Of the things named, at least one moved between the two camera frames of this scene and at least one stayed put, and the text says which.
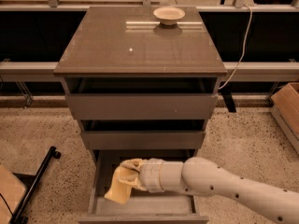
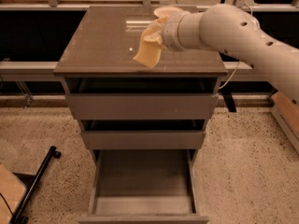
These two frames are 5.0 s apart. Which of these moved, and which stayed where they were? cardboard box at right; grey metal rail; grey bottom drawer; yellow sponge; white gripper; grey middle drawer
Moved: yellow sponge; white gripper
Stayed: cardboard box at right; grey bottom drawer; grey middle drawer; grey metal rail
